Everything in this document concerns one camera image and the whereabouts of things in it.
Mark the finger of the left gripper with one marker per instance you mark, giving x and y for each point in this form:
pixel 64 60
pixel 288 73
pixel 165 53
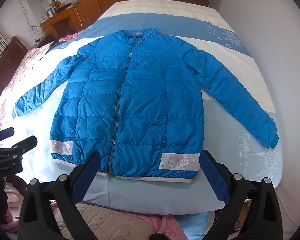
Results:
pixel 6 133
pixel 20 148

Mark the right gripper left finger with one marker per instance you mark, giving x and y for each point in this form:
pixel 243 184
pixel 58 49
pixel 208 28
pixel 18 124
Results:
pixel 37 220

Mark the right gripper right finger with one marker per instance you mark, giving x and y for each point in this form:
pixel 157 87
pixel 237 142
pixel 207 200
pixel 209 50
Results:
pixel 263 220

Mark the blue puffer jacket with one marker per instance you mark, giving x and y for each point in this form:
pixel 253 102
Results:
pixel 135 97

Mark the pink floral quilt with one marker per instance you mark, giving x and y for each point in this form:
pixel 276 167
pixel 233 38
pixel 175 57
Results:
pixel 36 65

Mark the beige knitted blanket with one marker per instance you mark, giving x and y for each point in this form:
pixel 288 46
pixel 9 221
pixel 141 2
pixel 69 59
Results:
pixel 110 224

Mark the pink towel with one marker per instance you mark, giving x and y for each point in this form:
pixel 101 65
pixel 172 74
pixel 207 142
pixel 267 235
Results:
pixel 167 226

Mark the clutter on desk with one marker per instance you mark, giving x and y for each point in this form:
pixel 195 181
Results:
pixel 55 6

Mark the wooden desk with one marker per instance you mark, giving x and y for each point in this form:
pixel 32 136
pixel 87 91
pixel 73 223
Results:
pixel 70 20

